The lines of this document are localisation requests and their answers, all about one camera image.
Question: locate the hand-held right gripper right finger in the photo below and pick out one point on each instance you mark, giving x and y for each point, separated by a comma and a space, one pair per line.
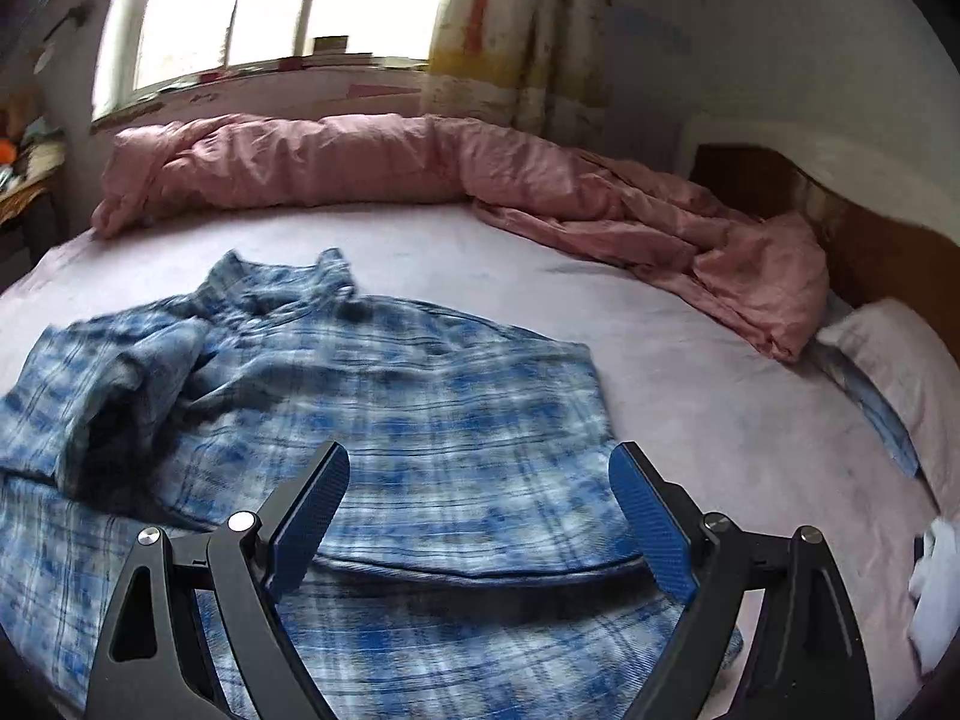
652, 521

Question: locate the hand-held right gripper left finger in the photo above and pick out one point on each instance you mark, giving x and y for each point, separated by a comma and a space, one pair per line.
309, 521

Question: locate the blue plaid shirt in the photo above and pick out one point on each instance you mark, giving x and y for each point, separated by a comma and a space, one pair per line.
420, 390

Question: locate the bed with pink sheet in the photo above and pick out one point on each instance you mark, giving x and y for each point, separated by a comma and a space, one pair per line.
675, 360

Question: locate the blue grey pillowcase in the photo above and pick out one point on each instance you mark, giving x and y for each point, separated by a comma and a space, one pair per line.
877, 412

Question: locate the white cloth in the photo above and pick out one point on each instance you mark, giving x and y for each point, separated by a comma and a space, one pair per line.
928, 600

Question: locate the pink pillow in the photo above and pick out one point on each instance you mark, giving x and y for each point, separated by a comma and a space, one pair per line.
907, 375

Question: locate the wooden headboard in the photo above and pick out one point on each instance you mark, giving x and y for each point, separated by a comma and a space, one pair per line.
870, 247

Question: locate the pink duvet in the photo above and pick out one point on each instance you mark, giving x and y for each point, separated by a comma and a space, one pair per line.
375, 157

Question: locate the white headboard cover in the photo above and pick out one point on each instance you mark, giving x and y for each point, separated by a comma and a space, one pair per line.
795, 142

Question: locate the carved wooden side table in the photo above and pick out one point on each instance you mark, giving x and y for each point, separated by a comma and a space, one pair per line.
30, 195

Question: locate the small box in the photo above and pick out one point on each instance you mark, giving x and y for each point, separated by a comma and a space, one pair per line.
330, 45

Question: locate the tree print curtain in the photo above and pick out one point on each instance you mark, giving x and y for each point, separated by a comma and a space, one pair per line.
525, 30

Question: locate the white framed window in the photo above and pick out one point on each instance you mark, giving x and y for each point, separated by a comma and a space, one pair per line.
262, 7

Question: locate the wall lamp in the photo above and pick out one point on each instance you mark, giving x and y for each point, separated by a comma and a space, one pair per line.
73, 13

